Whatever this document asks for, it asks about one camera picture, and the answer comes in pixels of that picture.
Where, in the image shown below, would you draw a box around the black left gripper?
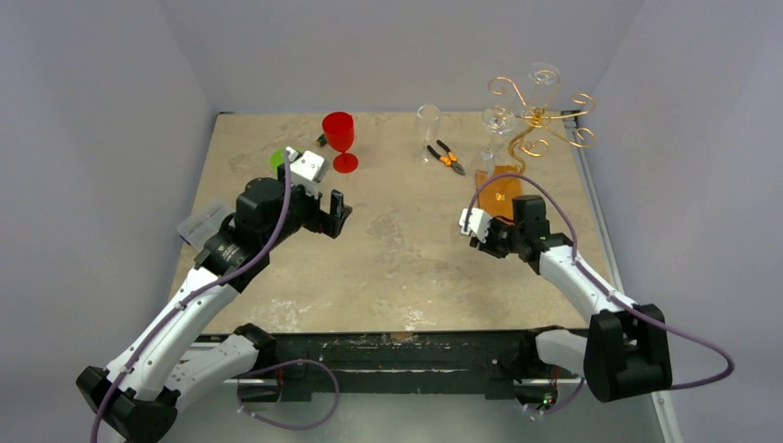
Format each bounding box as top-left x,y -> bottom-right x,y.
262,164 -> 349,250

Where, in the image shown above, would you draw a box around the wooden rack base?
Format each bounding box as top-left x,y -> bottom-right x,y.
475,165 -> 523,221

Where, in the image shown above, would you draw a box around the gold wire glass rack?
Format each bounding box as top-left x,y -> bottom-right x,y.
488,68 -> 597,174

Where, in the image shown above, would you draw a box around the clear champagne flute with label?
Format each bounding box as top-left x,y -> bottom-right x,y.
472,105 -> 518,186

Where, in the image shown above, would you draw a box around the clear round wine glass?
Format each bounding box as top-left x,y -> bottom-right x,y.
527,62 -> 560,127

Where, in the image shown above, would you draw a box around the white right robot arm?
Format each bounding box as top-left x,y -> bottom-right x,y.
459,195 -> 673,402

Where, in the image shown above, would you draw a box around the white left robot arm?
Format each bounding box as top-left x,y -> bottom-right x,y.
76,177 -> 353,442

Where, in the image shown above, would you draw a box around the clear tall flute glass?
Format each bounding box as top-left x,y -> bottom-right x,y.
416,104 -> 441,164

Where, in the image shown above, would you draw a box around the green plastic goblet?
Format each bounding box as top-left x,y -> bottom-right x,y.
269,147 -> 292,174

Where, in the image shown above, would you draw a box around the red plastic goblet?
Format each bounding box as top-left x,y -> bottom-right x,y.
321,112 -> 359,174

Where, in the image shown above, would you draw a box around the orange black pliers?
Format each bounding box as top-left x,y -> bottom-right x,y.
426,139 -> 465,176

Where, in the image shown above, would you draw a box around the clear plastic screw box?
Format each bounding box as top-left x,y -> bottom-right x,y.
176,199 -> 232,251

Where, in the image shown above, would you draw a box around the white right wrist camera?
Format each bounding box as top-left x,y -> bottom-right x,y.
458,208 -> 493,244

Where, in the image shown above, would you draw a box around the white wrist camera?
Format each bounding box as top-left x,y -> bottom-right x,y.
458,208 -> 493,244
284,147 -> 329,186

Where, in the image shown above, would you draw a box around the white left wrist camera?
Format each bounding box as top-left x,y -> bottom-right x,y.
284,147 -> 329,186

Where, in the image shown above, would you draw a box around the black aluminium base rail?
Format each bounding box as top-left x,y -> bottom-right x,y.
238,329 -> 580,402

